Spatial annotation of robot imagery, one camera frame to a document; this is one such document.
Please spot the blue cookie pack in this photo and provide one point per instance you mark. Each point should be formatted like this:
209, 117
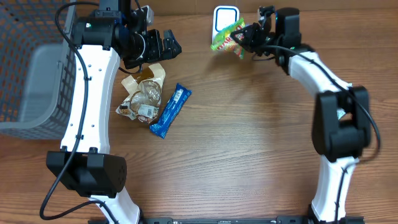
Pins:
171, 110

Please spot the white barcode scanner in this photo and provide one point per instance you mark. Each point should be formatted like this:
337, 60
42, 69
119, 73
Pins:
223, 16

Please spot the pale green wipes packet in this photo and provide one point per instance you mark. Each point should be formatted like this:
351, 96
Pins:
341, 112

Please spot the green yellow candy bag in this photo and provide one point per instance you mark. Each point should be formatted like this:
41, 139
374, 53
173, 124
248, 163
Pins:
224, 42

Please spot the dark grey plastic basket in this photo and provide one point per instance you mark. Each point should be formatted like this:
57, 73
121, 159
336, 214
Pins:
37, 71

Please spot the beige brown cookie bag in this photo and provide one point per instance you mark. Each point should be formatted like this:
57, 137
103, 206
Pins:
145, 94

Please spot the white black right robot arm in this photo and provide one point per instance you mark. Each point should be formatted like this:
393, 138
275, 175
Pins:
342, 125

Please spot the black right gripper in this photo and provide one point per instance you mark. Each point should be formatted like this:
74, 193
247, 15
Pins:
246, 30

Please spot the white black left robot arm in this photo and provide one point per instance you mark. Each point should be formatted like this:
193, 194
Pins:
112, 34

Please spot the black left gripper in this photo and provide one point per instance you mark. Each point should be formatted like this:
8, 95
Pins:
158, 52

